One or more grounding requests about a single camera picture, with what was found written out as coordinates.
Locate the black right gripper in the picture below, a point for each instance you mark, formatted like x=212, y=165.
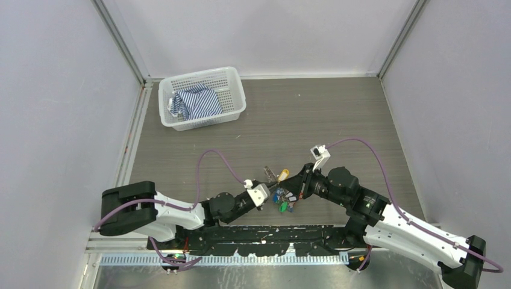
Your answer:
x=299, y=184

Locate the slotted cable duct strip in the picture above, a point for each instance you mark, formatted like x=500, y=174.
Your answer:
x=288, y=259

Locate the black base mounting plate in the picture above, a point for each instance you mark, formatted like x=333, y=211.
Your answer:
x=306, y=240

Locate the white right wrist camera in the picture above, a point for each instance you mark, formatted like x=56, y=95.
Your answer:
x=321, y=155

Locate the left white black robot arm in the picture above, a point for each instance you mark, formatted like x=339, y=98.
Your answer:
x=141, y=209

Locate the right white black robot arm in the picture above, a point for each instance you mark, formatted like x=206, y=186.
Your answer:
x=375, y=221

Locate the yellow key tag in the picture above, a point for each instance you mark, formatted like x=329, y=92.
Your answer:
x=283, y=175

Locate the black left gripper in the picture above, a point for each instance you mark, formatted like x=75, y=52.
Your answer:
x=269, y=183

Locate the aluminium frame rail left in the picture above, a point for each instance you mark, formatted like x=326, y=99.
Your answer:
x=131, y=241

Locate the blue white striped cloth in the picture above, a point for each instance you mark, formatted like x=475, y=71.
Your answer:
x=196, y=102

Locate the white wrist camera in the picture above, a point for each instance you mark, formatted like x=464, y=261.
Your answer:
x=321, y=155
x=258, y=193

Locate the white plastic perforated basket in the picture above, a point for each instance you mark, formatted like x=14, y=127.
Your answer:
x=225, y=81

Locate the black key tag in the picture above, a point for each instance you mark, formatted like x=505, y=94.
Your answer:
x=291, y=198

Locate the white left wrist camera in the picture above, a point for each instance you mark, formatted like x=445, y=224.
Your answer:
x=258, y=193

